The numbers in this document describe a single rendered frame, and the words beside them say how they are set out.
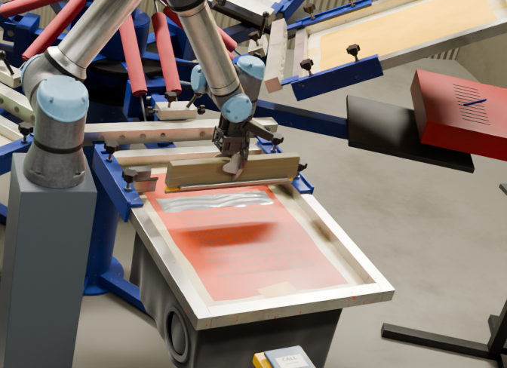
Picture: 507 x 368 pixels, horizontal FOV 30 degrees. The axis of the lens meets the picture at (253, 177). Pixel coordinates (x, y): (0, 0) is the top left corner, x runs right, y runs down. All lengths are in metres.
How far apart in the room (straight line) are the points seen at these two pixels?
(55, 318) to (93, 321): 1.28
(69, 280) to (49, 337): 0.19
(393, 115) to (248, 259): 1.25
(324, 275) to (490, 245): 2.45
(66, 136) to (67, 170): 0.09
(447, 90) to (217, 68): 1.49
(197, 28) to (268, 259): 0.72
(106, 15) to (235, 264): 0.75
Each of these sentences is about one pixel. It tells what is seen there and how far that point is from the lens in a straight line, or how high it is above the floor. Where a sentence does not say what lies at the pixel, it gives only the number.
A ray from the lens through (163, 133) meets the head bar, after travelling 2.99.
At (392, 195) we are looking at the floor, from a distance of 5.11.
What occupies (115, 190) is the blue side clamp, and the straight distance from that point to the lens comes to 2.71.
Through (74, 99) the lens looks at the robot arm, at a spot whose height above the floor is 1.42.
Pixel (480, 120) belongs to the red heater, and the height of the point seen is 1.10.
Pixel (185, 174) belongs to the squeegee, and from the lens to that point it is 2.61.
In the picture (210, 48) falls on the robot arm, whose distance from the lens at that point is 2.27.
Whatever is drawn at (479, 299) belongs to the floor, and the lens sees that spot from 4.54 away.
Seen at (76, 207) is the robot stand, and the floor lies 1.16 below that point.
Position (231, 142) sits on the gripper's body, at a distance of 2.58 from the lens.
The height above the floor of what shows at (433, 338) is 0.04.
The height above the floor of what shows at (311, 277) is 0.95.
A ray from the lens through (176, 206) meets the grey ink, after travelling 2.74.
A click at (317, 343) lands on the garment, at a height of 0.74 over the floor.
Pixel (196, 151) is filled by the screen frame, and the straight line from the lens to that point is 2.97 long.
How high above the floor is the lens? 2.42
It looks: 29 degrees down
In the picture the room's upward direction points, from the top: 14 degrees clockwise
